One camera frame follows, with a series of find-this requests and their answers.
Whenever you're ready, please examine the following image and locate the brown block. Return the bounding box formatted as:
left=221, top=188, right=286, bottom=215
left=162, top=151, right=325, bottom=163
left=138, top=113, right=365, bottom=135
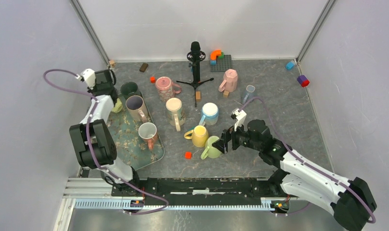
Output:
left=139, top=63, right=149, bottom=73

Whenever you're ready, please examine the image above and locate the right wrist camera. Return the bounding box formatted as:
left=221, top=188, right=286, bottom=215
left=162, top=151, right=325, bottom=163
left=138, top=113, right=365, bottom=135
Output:
left=231, top=108, right=247, bottom=131

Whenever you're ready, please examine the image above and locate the small grey-blue mug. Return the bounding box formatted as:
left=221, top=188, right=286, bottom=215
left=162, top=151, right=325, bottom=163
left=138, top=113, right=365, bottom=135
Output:
left=241, top=85, right=256, bottom=104

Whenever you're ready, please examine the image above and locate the floral green tray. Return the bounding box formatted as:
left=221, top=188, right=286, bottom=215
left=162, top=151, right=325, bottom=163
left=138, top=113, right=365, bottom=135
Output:
left=107, top=94, right=165, bottom=170

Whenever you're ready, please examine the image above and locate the tall seashell cream mug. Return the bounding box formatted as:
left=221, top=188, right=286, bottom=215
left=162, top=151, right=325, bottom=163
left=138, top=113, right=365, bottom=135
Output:
left=166, top=98, right=186, bottom=131

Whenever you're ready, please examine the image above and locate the yellow mug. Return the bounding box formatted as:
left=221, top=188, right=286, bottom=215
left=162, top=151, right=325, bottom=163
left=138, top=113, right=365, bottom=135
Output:
left=184, top=125, right=209, bottom=148

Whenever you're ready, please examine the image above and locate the purple red block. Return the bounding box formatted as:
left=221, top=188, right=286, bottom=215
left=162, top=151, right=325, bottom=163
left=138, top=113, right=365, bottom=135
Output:
left=297, top=75, right=310, bottom=88

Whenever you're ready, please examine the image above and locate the orange curved block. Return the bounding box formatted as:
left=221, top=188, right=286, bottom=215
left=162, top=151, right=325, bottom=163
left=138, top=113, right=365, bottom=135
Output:
left=210, top=50, right=221, bottom=60

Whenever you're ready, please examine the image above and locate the grey lego baseplate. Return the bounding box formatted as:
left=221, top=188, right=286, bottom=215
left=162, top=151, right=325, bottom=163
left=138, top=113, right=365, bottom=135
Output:
left=210, top=55, right=233, bottom=72

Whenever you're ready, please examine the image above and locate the dark green mug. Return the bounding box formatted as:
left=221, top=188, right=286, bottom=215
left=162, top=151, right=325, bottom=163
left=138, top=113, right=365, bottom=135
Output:
left=120, top=82, right=143, bottom=100

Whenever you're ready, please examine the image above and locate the salmon flower mug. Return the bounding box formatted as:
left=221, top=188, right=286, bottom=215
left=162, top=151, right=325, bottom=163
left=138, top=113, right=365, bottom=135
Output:
left=138, top=122, right=158, bottom=151

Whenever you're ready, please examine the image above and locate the purple cable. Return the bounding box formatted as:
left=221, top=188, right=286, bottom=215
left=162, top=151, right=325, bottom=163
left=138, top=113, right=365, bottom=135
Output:
left=43, top=69, right=169, bottom=216
left=239, top=97, right=377, bottom=224

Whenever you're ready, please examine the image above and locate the red cube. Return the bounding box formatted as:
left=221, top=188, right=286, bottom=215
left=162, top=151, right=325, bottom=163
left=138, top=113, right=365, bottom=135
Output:
left=184, top=152, right=192, bottom=159

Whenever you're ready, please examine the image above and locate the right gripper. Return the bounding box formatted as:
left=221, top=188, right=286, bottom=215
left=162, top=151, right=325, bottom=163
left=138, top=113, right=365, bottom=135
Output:
left=211, top=118, right=261, bottom=154

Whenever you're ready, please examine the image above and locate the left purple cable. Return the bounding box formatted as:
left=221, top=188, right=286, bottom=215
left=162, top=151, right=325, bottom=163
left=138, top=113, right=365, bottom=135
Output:
left=43, top=69, right=169, bottom=216

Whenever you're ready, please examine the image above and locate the iridescent pink mug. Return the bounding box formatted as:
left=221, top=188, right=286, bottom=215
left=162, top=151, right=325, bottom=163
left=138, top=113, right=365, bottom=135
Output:
left=126, top=95, right=148, bottom=123

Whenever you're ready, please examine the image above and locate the pink ghost pattern mug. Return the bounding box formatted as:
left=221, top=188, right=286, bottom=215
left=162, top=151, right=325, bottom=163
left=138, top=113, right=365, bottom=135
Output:
left=155, top=77, right=182, bottom=102

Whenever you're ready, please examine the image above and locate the black microphone on tripod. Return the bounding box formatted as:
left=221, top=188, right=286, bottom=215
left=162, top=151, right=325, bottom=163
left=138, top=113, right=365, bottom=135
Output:
left=176, top=41, right=214, bottom=97

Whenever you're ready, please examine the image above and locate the blue white mug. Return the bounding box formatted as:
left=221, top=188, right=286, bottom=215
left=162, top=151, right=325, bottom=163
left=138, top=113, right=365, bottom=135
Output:
left=199, top=103, right=219, bottom=126

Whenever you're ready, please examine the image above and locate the light green mug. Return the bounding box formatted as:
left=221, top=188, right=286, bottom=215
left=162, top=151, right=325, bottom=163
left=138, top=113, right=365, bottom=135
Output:
left=201, top=136, right=222, bottom=160

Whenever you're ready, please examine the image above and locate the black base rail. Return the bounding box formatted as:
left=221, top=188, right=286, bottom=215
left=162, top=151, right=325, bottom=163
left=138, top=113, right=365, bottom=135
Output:
left=104, top=176, right=289, bottom=208

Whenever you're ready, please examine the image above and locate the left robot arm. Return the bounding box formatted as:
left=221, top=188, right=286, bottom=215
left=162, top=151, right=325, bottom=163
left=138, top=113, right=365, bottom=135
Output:
left=69, top=68, right=142, bottom=196

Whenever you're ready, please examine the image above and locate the blue block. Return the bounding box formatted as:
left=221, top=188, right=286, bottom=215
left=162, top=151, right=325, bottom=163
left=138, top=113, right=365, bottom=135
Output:
left=285, top=60, right=296, bottom=70

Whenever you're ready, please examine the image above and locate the small tan wooden block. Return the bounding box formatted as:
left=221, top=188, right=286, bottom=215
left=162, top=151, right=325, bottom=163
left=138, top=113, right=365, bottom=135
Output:
left=223, top=90, right=229, bottom=98

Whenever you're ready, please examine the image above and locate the yellow-green octagonal mug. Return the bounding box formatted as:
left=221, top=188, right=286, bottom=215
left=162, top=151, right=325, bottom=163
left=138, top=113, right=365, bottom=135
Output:
left=111, top=98, right=123, bottom=113

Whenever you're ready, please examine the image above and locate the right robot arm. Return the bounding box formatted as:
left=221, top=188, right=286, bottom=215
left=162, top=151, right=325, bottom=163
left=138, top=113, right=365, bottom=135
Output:
left=212, top=119, right=377, bottom=231

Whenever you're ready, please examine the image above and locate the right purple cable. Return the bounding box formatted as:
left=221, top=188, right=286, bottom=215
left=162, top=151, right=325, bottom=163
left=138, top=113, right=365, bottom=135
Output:
left=239, top=97, right=377, bottom=224

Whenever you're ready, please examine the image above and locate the pink octagonal mug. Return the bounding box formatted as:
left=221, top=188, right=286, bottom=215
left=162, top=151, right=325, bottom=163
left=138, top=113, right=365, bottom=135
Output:
left=218, top=69, right=238, bottom=92

